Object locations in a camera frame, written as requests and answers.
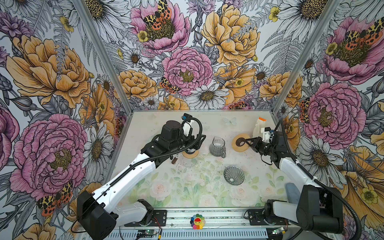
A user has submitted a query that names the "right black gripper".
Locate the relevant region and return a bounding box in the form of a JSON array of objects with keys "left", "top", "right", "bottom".
[{"left": 244, "top": 136, "right": 276, "bottom": 156}]

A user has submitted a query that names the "wooden dripper ring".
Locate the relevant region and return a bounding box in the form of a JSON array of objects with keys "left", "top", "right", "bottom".
[
  {"left": 181, "top": 149, "right": 200, "bottom": 160},
  {"left": 231, "top": 133, "right": 251, "bottom": 153}
]

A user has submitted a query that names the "grey ribbed glass pitcher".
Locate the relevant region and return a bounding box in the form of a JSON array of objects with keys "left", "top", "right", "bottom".
[{"left": 209, "top": 137, "right": 227, "bottom": 159}]

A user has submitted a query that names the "grey glass dripper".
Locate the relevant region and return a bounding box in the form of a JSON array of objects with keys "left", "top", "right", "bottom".
[{"left": 223, "top": 166, "right": 245, "bottom": 186}]

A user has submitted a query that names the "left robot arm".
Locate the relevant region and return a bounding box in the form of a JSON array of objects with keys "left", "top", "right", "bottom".
[{"left": 77, "top": 114, "right": 206, "bottom": 240}]

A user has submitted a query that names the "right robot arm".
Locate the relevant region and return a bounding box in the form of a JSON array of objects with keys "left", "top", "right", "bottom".
[{"left": 242, "top": 128, "right": 344, "bottom": 234}]

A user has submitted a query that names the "orange white coffee bag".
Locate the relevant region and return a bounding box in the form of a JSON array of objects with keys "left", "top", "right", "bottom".
[{"left": 253, "top": 117, "right": 267, "bottom": 138}]

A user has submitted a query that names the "colourful flower toy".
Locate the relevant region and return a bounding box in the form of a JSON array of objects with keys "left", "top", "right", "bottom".
[{"left": 190, "top": 214, "right": 206, "bottom": 230}]

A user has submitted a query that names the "green circuit board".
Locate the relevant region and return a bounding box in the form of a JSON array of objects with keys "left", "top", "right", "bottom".
[{"left": 136, "top": 230, "right": 160, "bottom": 240}]

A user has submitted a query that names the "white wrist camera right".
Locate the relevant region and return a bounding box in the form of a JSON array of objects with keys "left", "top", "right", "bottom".
[{"left": 260, "top": 127, "right": 274, "bottom": 143}]

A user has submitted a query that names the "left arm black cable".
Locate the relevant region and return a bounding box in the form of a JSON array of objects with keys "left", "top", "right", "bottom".
[{"left": 70, "top": 113, "right": 204, "bottom": 235}]

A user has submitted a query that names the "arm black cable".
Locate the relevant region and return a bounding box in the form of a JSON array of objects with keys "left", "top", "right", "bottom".
[
  {"left": 277, "top": 119, "right": 362, "bottom": 240},
  {"left": 70, "top": 113, "right": 204, "bottom": 235}
]

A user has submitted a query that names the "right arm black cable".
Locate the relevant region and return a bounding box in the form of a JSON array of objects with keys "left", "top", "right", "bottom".
[{"left": 277, "top": 119, "right": 362, "bottom": 240}]

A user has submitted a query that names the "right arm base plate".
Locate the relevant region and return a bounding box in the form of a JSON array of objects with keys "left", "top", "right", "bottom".
[{"left": 247, "top": 208, "right": 290, "bottom": 226}]

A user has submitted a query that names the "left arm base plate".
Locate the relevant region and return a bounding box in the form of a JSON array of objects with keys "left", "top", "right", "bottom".
[{"left": 124, "top": 210, "right": 168, "bottom": 227}]

